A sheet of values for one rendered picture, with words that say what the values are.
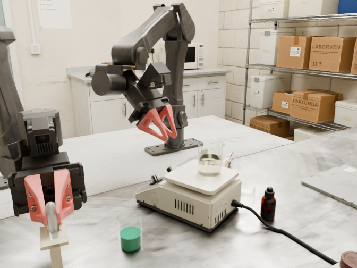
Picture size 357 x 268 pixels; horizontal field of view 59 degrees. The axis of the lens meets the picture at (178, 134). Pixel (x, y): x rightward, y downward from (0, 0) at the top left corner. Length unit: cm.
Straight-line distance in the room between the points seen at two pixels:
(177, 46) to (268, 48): 237
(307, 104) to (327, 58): 40
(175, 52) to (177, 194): 49
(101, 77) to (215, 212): 39
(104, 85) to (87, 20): 285
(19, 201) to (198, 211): 31
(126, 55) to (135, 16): 298
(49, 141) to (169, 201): 28
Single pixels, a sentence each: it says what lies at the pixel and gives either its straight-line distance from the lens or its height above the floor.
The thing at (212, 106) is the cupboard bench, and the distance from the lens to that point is 370.
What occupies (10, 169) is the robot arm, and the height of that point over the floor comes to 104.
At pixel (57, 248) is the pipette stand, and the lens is 42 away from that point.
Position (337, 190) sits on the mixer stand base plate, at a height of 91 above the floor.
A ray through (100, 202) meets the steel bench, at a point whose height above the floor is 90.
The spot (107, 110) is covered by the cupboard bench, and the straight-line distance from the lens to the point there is 306.
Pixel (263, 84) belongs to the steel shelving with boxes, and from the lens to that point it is 322.
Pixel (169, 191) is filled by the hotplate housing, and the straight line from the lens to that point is 64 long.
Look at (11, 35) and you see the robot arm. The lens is 67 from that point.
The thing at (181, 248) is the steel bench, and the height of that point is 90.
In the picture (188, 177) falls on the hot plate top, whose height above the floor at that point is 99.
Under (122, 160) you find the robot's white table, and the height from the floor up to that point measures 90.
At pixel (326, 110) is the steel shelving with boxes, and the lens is 296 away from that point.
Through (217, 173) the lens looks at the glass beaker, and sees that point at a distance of 64.
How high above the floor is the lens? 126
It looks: 17 degrees down
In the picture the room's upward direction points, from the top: straight up
